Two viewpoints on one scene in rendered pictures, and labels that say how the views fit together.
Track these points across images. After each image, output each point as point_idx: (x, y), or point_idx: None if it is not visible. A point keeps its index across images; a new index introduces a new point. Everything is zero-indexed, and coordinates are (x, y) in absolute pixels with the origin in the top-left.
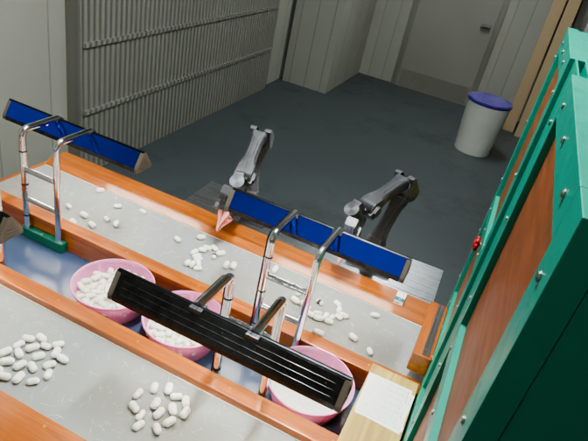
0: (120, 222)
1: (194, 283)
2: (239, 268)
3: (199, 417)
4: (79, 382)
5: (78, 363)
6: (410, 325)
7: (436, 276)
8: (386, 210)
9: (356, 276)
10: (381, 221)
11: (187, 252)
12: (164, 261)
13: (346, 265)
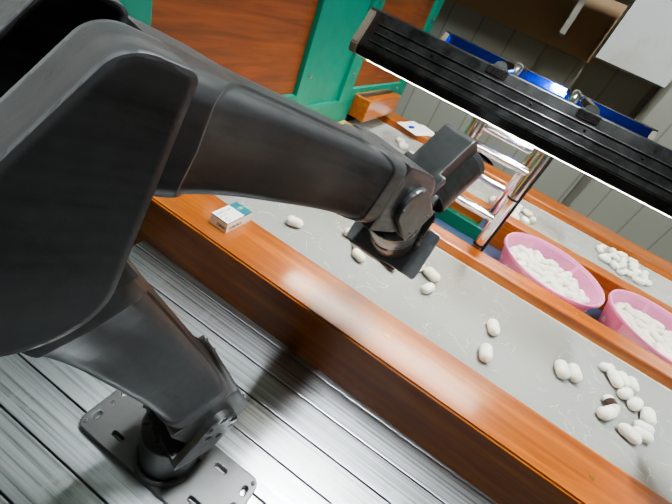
0: None
1: (584, 318)
2: (547, 370)
3: (480, 197)
4: (575, 242)
5: (590, 256)
6: (227, 198)
7: None
8: (173, 326)
9: (307, 295)
10: (195, 342)
11: (657, 427)
12: (663, 398)
13: (261, 462)
